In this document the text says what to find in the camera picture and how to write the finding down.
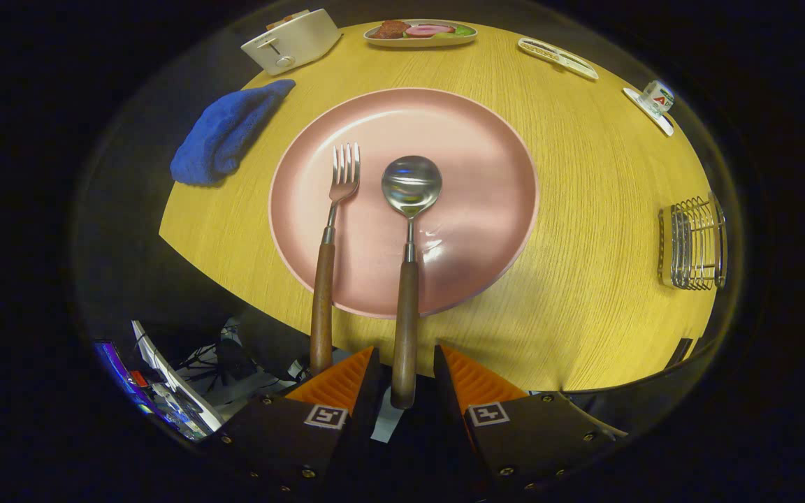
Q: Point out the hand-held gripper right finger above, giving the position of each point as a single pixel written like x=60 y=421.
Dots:
x=448 y=412

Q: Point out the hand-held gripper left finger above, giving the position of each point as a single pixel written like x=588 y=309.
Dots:
x=367 y=398

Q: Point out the white flat panel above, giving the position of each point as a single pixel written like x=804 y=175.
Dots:
x=179 y=384

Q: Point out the pink plate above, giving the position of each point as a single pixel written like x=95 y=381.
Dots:
x=472 y=175

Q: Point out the lit screen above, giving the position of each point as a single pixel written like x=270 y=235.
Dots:
x=123 y=381

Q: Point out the blue cloth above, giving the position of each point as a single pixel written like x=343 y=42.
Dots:
x=221 y=136

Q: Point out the white coaster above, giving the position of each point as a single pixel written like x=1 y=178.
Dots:
x=643 y=108

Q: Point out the white oval food plate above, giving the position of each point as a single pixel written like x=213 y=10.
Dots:
x=420 y=40

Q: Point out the white toaster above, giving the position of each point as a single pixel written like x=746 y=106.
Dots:
x=298 y=42

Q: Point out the brown meat piece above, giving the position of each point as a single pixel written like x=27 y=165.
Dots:
x=390 y=29

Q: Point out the white divided dish with beans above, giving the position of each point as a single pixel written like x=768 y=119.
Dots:
x=560 y=58

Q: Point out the pink ham slice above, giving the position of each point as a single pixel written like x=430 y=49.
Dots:
x=430 y=30

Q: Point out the white drink bottle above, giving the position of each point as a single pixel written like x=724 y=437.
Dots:
x=656 y=96

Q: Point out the green lettuce leaf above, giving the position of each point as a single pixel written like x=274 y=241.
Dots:
x=464 y=31

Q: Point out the toast slices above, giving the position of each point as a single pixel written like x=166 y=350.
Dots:
x=287 y=19

